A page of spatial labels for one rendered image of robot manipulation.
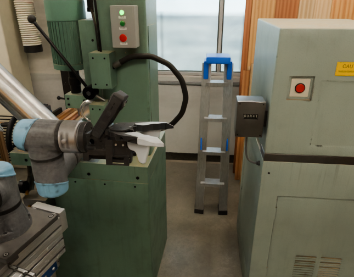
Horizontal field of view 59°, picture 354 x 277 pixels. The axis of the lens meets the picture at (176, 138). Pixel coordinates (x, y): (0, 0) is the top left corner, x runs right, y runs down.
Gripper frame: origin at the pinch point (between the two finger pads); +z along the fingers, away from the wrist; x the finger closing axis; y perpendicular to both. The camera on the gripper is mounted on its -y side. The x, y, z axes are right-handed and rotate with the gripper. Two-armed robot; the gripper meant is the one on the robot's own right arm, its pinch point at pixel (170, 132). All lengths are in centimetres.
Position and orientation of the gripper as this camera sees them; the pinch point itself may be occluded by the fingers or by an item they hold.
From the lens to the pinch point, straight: 69.4
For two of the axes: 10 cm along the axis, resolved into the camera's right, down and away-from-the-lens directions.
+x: -1.1, 2.7, -9.6
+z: 9.9, 0.5, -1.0
